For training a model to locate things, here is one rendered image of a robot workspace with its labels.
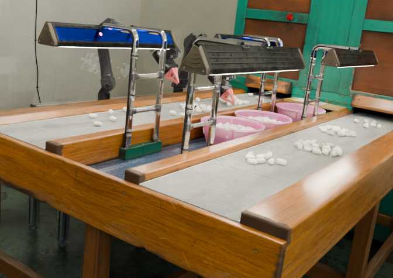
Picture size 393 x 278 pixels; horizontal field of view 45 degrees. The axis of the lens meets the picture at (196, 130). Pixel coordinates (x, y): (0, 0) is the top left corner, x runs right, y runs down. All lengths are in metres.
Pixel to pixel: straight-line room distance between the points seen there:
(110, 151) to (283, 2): 1.73
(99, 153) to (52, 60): 2.72
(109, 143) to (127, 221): 0.41
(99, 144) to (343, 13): 1.74
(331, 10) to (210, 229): 1.99
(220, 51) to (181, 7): 3.31
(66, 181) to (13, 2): 2.75
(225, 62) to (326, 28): 1.71
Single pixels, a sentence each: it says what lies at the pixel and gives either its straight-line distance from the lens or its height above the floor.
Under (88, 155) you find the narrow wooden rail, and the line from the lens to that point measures 1.54.
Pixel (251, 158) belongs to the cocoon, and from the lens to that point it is 1.56.
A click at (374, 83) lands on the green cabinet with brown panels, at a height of 0.93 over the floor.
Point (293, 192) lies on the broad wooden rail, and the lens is 1.25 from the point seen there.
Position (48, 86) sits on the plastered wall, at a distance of 4.26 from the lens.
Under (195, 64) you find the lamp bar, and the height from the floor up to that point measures 1.06.
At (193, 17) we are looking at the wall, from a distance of 4.41.
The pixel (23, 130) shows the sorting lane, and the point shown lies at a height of 0.74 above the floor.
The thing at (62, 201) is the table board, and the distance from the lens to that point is 1.44.
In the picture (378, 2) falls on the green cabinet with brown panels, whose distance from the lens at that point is 2.81.
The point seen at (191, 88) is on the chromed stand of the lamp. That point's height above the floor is 0.96.
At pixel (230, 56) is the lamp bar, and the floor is 1.08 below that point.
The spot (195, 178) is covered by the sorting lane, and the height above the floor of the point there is 0.74.
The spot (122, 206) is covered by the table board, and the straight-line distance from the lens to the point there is 1.26.
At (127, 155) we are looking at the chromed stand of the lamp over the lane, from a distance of 1.64.
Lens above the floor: 1.17
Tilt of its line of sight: 13 degrees down
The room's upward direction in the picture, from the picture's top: 6 degrees clockwise
